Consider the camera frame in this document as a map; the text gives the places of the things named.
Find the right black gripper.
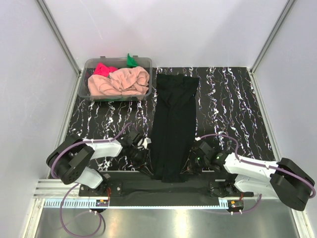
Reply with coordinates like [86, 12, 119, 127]
[180, 150, 210, 176]

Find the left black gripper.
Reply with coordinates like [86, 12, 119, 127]
[127, 146, 154, 176]

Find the black t shirt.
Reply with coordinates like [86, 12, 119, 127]
[150, 73, 199, 183]

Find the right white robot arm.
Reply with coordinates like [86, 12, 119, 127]
[189, 140, 316, 211]

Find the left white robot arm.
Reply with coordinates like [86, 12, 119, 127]
[46, 130, 151, 196]

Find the black marble pattern mat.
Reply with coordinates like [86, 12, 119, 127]
[67, 67, 275, 171]

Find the pink t shirt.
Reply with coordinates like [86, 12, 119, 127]
[88, 66, 150, 96]

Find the clear plastic bin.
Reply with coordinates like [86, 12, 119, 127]
[78, 57, 153, 102]

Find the green t shirt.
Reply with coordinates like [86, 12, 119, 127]
[126, 54, 139, 68]

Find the red t shirt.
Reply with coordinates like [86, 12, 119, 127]
[93, 62, 118, 77]

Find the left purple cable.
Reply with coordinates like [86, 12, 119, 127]
[51, 122, 134, 235]

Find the white slotted cable duct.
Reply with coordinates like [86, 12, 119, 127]
[44, 198, 109, 209]

